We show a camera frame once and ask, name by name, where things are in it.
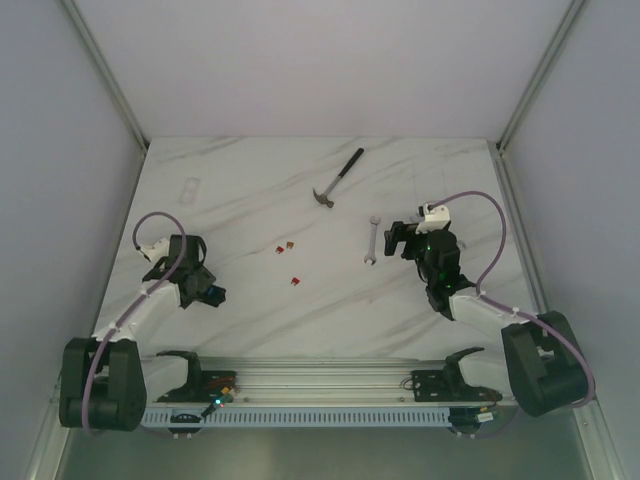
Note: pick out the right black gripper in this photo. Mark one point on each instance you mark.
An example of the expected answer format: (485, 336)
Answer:
(397, 233)

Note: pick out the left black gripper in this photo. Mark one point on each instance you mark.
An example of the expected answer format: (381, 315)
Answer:
(195, 248)

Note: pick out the black fuse box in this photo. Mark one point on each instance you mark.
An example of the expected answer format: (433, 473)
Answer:
(212, 296)

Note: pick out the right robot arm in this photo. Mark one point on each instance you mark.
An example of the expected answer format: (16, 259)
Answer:
(535, 361)

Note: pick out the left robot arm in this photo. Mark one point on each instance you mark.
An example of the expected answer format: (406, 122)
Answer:
(109, 378)

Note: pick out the clear plastic fuse box cover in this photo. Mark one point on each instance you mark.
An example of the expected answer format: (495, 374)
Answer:
(189, 192)

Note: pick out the small chrome open-end wrench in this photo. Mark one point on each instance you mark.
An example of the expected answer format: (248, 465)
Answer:
(370, 256)

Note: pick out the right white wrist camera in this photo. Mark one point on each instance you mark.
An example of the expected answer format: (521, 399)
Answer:
(432, 218)

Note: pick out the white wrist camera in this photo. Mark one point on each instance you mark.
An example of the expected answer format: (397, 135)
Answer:
(156, 251)
(432, 218)

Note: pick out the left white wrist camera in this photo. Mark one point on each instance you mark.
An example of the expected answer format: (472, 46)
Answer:
(156, 251)

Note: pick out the claw hammer black handle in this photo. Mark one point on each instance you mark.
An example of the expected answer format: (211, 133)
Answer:
(323, 198)

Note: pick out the white slotted cable duct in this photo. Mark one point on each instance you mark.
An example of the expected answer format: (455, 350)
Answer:
(305, 417)

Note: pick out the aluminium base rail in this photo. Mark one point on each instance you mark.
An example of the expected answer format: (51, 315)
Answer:
(321, 382)

